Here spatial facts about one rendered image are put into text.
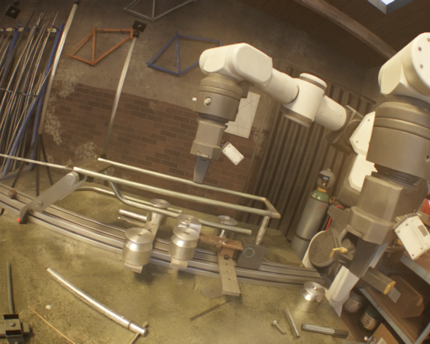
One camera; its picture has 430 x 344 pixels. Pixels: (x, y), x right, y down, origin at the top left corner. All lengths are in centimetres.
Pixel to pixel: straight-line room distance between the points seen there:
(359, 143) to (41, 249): 79
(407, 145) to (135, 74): 320
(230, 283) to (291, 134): 259
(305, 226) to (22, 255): 214
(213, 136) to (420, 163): 34
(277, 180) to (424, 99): 271
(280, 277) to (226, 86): 41
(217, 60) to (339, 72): 334
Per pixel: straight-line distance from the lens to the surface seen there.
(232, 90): 46
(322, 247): 67
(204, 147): 44
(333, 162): 320
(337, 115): 77
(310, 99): 64
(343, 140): 84
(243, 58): 47
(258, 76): 49
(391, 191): 28
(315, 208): 224
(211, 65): 50
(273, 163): 285
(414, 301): 170
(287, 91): 60
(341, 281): 66
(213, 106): 45
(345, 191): 68
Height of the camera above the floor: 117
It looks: 10 degrees down
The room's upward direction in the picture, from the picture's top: 16 degrees clockwise
